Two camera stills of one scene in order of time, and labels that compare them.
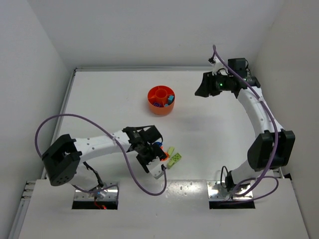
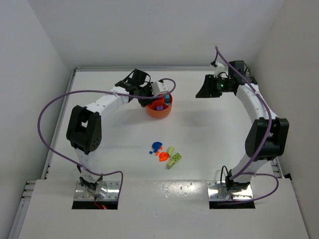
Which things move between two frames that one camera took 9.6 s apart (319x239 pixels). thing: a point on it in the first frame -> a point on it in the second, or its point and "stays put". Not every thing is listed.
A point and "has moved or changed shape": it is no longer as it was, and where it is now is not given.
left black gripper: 145,154 -> 143,93
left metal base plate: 108,194 stays put
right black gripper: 211,84 stays put
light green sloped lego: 170,164 stays put
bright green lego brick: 176,157 stays put
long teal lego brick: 170,99 has moved or changed shape
